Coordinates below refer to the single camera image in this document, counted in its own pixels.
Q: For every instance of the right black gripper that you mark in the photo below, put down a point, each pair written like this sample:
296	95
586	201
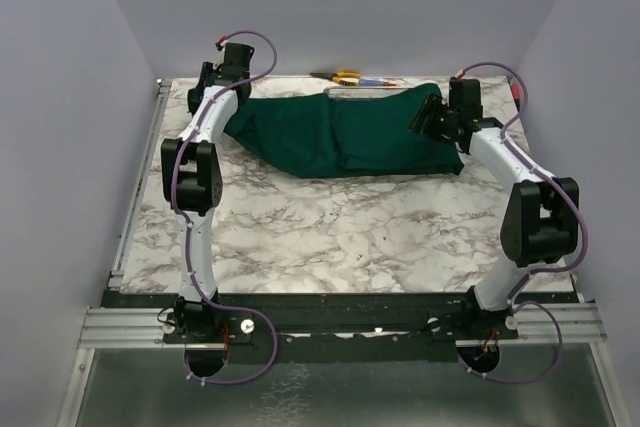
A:
432	105

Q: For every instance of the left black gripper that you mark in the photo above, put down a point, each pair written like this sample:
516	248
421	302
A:
206	69

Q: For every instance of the dark green surgical cloth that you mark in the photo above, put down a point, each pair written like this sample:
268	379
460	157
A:
316	136

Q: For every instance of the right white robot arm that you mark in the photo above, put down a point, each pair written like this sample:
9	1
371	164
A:
541	223

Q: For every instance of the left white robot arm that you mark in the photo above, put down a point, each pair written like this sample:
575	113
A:
191	174

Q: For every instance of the blue red pen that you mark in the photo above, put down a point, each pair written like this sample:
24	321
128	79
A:
371	82

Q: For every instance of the red marker at edge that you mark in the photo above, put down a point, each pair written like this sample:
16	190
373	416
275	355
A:
515	90

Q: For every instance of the metal mesh instrument tray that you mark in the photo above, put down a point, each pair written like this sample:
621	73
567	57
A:
354	93

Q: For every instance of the yellow handled pliers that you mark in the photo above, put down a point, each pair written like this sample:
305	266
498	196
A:
344	78

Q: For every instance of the aluminium extrusion frame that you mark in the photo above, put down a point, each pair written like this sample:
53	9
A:
115	323

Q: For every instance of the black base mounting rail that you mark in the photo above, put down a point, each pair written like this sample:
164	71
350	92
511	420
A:
331	328

